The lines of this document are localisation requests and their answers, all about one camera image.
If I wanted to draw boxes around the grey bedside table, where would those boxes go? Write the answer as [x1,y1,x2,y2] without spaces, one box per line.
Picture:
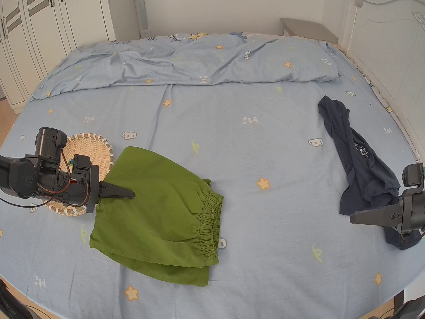
[280,18,339,44]

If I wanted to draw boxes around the white wardrobe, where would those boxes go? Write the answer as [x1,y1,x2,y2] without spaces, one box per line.
[0,0,117,115]

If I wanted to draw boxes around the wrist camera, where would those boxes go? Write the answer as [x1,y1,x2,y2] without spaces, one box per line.
[71,154,92,176]
[401,162,425,188]

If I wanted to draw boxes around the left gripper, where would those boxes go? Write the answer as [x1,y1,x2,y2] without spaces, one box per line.
[58,164,101,214]

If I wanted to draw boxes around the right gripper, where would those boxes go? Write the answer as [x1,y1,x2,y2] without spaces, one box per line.
[397,190,425,234]

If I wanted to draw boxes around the green shorts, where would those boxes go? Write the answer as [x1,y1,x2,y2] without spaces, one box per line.
[89,146,224,287]

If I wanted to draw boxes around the pale blue quilt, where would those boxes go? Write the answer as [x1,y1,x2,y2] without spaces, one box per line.
[28,32,342,103]

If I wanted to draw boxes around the bed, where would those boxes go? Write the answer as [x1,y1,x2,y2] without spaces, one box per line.
[0,0,425,319]

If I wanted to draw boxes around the black cable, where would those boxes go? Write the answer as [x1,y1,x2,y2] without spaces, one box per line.
[0,195,56,209]

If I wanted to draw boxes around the dark blue garment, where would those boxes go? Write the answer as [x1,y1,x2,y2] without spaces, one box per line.
[318,95,424,250]

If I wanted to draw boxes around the round woven basket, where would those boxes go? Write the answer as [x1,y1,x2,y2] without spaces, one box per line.
[45,132,115,217]

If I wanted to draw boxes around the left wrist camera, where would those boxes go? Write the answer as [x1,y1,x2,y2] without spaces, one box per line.
[71,154,92,176]

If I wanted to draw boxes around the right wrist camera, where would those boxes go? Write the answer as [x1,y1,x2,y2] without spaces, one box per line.
[401,162,425,188]

